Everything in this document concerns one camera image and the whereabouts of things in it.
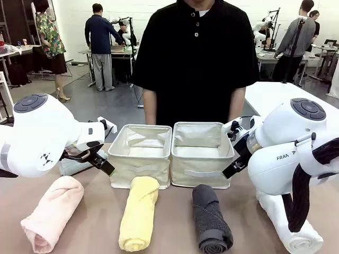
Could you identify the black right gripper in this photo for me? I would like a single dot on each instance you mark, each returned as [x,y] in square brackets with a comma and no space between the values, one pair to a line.
[243,149]

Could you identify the white table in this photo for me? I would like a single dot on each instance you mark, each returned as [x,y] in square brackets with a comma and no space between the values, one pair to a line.
[286,92]

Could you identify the pink towel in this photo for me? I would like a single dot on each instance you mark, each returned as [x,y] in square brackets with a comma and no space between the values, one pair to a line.
[53,211]

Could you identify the white shelf frame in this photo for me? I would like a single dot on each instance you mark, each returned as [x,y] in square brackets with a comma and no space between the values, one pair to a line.
[5,92]

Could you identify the person's right forearm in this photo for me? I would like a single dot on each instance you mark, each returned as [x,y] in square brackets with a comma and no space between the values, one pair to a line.
[150,105]

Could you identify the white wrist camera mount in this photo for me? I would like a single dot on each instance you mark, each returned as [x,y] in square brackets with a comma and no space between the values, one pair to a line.
[238,125]
[108,125]

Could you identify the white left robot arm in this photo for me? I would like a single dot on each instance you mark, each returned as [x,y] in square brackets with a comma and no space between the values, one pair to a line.
[39,137]

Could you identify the cream fabric storage bin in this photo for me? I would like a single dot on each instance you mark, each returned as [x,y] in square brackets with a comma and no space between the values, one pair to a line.
[201,164]
[137,164]

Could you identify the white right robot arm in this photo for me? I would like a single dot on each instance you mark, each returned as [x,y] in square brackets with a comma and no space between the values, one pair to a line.
[280,124]

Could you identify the person in black polo shirt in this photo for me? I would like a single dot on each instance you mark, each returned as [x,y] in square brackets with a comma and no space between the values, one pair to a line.
[196,66]

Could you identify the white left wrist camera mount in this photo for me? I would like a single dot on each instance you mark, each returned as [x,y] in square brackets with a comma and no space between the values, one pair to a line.
[108,125]

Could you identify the grey metal work table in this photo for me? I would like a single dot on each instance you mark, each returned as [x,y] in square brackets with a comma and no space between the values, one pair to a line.
[116,51]

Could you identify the dark grey towel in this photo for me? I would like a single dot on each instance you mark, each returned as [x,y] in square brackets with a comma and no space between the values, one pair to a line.
[209,219]

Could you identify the yellow towel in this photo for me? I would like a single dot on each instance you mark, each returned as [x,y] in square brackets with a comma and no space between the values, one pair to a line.
[137,211]

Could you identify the man in grey sweater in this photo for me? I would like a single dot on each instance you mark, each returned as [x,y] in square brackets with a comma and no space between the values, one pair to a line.
[294,42]

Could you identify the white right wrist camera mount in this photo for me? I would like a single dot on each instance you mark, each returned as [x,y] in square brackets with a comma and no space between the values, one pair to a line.
[238,125]

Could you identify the black-haired person in black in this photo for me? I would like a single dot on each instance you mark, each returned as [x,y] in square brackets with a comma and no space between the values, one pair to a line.
[315,23]

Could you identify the person's left forearm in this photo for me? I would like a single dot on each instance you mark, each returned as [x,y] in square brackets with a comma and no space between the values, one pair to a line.
[237,103]

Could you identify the black tripod with white head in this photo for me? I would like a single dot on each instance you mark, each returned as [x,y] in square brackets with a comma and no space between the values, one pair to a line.
[297,39]

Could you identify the woman in floral shirt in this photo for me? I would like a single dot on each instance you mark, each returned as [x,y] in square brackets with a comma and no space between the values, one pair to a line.
[51,39]

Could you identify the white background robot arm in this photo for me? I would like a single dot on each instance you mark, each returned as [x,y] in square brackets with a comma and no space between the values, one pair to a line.
[124,31]
[260,27]

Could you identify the white towel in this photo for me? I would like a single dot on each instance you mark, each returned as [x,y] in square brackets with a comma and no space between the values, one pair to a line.
[304,243]

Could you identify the man in navy jacket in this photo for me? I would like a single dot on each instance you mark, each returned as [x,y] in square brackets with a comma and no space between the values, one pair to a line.
[99,39]

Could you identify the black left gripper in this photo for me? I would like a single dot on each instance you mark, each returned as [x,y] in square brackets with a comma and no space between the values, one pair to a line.
[79,154]

